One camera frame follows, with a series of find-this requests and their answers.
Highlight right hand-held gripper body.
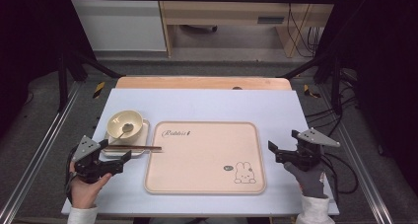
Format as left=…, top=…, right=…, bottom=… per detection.
left=295, top=127, right=341, bottom=173

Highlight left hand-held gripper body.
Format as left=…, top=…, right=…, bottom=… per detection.
left=71, top=134, right=114, bottom=185

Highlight cream bowl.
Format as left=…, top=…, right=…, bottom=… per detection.
left=106, top=110, right=145, bottom=141

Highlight metal spoon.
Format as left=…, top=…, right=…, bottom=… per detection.
left=111, top=122, right=135, bottom=145

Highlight cream square plate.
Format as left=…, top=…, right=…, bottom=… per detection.
left=101, top=118, right=151, bottom=159

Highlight pink tray with rabbit print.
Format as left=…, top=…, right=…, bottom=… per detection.
left=143, top=120, right=267, bottom=195

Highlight person's left hand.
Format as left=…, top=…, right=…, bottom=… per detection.
left=68, top=162, right=113, bottom=209

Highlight person's right hand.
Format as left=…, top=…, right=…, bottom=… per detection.
left=283, top=161, right=327, bottom=199

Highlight yellow and black tape strip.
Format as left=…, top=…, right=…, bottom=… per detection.
left=92, top=81, right=106, bottom=100
left=302, top=83, right=322, bottom=100

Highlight black metal stand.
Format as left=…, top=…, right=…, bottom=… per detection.
left=56, top=47, right=123, bottom=113
left=279, top=50, right=345, bottom=115

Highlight wooden table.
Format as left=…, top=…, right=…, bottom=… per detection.
left=115, top=75, right=293, bottom=91

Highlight white cabinet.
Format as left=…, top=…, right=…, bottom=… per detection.
left=65, top=0, right=168, bottom=52

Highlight black curtain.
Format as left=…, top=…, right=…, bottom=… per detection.
left=0, top=0, right=97, bottom=133
left=314, top=0, right=418, bottom=188

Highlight wooden desk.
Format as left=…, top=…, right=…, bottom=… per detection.
left=156, top=0, right=341, bottom=59

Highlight left hand-held gripper cable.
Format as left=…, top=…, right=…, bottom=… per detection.
left=64, top=148, right=79, bottom=205

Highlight hand-held gripper cable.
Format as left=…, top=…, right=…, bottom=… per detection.
left=64, top=148, right=79, bottom=205
left=319, top=151, right=360, bottom=196

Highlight black floor cables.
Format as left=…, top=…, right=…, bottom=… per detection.
left=305, top=67, right=360, bottom=138

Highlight right hand-held gripper cable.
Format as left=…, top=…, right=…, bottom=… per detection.
left=319, top=151, right=360, bottom=196

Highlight aluminium floor rail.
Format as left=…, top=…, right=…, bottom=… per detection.
left=315, top=85, right=395, bottom=224
left=0, top=81, right=83, bottom=224

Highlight bundle of black desk cables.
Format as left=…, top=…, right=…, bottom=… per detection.
left=285, top=2, right=321, bottom=59

